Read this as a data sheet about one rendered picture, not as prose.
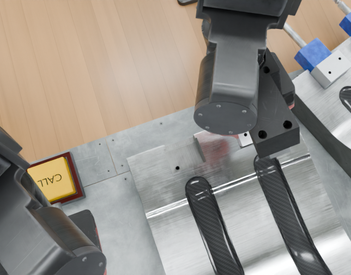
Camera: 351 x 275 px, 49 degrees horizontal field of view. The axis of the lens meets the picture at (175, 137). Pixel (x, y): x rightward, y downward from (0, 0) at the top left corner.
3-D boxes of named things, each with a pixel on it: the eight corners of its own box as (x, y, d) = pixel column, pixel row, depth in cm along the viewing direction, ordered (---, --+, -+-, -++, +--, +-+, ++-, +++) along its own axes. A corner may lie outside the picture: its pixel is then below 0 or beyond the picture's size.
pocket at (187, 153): (162, 150, 61) (162, 145, 58) (193, 139, 62) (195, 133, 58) (172, 177, 60) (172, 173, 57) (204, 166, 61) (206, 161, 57)
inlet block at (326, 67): (268, 40, 70) (277, 23, 64) (289, 25, 71) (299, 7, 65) (318, 94, 67) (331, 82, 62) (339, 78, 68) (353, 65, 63)
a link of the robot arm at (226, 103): (268, 141, 37) (314, 62, 27) (179, 128, 37) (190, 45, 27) (270, 48, 43) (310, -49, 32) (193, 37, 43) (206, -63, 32)
